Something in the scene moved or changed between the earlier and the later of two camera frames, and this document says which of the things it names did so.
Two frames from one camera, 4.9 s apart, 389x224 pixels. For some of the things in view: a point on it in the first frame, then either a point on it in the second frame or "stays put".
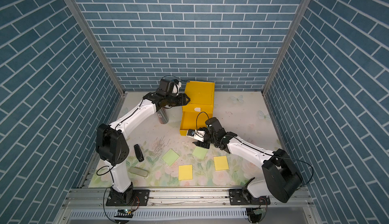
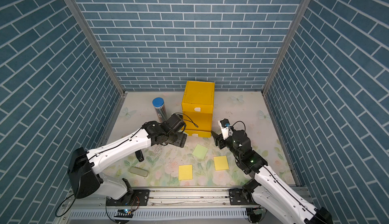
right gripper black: (201, 144) → (218, 140)
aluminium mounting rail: (179, 198) stays put
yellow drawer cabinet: (200, 107) stays put
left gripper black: (182, 97) → (182, 140)
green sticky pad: (199, 152) stays put
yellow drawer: (193, 120) stays put
